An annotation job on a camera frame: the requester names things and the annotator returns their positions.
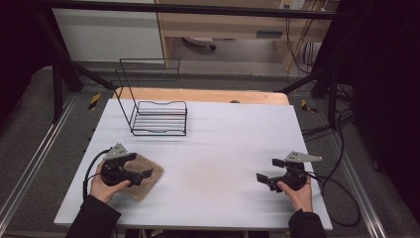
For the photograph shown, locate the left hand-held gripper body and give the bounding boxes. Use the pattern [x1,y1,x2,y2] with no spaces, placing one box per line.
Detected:
[100,142,134,187]

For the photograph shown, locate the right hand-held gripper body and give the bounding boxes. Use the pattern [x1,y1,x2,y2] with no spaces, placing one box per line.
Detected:
[276,151,323,192]

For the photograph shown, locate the brown cloth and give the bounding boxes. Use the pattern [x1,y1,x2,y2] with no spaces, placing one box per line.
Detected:
[119,152,165,203]

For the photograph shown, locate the person's right hand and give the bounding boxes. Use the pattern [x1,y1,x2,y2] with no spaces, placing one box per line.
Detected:
[275,177,314,213]

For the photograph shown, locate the person's left hand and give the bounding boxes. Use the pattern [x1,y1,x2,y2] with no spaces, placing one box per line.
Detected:
[89,170,132,204]

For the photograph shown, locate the yellow black tape strip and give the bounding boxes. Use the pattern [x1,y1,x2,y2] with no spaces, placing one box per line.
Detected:
[300,98,319,114]
[87,92,102,112]

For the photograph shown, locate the black metal stand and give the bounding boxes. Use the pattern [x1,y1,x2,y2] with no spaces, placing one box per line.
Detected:
[279,63,342,128]
[32,9,116,124]

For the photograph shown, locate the wooden table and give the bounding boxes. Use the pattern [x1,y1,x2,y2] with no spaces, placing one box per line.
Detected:
[113,86,290,106]

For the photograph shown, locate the black curtain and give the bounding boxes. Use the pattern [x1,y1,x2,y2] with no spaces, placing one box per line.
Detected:
[0,0,55,125]
[325,0,420,227]

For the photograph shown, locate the white cabinet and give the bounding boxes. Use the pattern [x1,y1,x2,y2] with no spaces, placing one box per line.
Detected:
[52,7,165,63]

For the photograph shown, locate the chair base with caster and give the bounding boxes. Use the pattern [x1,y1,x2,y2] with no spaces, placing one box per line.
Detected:
[181,36,218,53]

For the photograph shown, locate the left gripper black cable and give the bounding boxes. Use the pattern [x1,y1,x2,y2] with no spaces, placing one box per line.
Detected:
[81,148,112,201]

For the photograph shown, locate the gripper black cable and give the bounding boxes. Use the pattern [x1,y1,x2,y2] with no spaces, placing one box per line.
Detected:
[81,148,112,201]
[306,171,363,229]

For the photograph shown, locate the black wire rack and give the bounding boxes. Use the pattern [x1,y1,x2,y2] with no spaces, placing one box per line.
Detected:
[114,58,189,138]

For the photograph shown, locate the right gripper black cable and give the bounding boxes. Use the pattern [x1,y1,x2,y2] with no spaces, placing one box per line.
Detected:
[306,171,363,229]

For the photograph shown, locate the black floor cables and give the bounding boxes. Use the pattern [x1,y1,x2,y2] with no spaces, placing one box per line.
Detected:
[300,83,358,142]

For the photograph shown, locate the aluminium rail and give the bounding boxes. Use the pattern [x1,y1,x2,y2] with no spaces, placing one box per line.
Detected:
[0,94,79,226]
[329,131,388,238]

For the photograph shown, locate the hanging cables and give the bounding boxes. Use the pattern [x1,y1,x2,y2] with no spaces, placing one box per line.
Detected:
[284,15,319,75]

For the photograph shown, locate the wall power outlet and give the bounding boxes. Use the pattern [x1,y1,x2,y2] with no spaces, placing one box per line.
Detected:
[278,0,306,11]

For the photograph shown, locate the black frame crossbar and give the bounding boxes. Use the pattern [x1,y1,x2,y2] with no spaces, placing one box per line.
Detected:
[41,0,342,21]

